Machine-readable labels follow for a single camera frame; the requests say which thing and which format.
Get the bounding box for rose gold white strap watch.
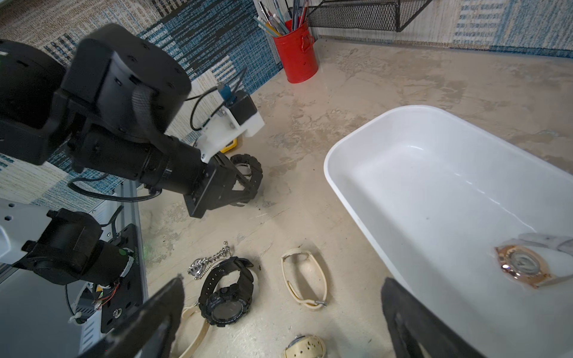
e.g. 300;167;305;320
495;233;572;289

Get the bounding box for black wire mesh shelf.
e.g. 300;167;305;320
308;0;431;32

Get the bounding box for silver chain pocket watch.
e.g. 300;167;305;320
187;241;232;280

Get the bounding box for yellow calculator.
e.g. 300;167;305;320
220;138;238;154

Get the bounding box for black chunky digital watch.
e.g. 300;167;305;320
198;257;255;328

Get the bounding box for black rugged watch thin strap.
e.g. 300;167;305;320
229;153;264;202

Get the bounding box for red pen cup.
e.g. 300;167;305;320
273;21;319;84

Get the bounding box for white plastic storage box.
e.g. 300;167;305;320
324;105;572;357

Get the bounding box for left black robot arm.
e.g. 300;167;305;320
1;24;264;218

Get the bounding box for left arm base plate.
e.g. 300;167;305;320
101;224;144;334

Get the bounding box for pens in cup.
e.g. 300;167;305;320
253;0;312;38

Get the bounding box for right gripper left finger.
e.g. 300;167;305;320
80;274;184;357

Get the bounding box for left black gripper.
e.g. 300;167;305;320
184;153;262;219

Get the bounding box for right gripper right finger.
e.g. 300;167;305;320
381;277;483;357

